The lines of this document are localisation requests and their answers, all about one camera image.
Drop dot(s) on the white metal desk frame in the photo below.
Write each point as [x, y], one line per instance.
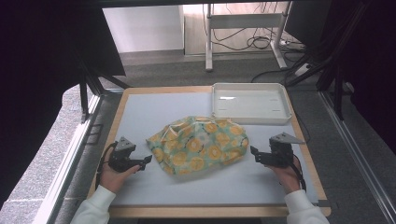
[246, 20]

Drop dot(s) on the light grey table mat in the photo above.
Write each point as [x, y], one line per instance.
[186, 105]

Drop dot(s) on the dark floor socket cover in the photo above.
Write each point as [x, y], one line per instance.
[94, 134]

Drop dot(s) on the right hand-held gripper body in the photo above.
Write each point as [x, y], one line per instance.
[280, 152]

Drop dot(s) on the white plastic tray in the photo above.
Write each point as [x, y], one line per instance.
[250, 104]

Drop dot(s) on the person's left hand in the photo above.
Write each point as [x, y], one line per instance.
[113, 179]

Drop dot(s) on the green yellow floral cloth bag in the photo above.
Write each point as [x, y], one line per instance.
[199, 144]

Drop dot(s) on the dark curtain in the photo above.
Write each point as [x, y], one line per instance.
[373, 62]
[37, 77]

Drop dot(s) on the white cabinet panel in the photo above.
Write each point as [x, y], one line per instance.
[143, 28]

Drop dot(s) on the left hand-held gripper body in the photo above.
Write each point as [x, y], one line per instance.
[120, 157]

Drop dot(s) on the black metal stand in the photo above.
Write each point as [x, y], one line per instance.
[330, 68]

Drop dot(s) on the aluminium rail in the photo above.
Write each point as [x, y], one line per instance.
[358, 155]
[67, 168]

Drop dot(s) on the white power strip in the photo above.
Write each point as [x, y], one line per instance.
[302, 69]

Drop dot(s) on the wooden table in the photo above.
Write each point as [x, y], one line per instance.
[202, 212]

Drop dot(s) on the black tripod stand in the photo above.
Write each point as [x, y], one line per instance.
[93, 85]

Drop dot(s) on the person's right hand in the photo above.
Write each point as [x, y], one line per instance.
[288, 179]

